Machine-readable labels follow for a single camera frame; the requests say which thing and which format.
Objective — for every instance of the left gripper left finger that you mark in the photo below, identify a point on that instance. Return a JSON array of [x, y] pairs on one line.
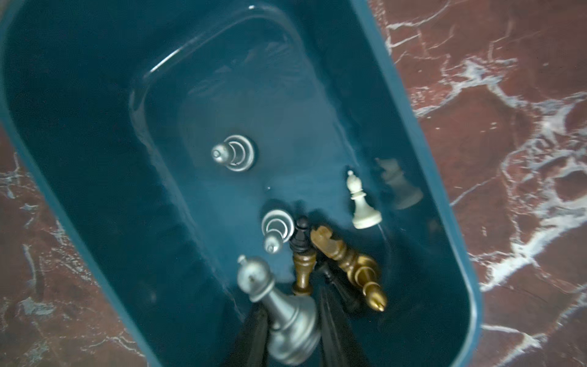
[[250, 346]]

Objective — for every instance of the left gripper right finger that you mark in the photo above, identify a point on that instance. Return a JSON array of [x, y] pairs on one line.
[[338, 343]]

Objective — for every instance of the silver bishop chess piece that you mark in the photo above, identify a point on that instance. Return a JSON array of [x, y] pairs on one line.
[[294, 334]]

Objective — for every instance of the gold bishop chess piece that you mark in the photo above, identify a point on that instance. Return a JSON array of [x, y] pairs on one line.
[[362, 270]]

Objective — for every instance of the black pawn chess piece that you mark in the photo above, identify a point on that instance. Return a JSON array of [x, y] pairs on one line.
[[300, 241]]

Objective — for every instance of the silver pawn chess piece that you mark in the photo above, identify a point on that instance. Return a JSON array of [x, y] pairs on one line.
[[277, 227], [236, 152]]

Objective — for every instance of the white bishop chess piece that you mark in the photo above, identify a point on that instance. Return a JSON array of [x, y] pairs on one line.
[[365, 216]]

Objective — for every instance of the teal plastic storage box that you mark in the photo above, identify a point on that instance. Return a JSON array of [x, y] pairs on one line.
[[115, 107]]

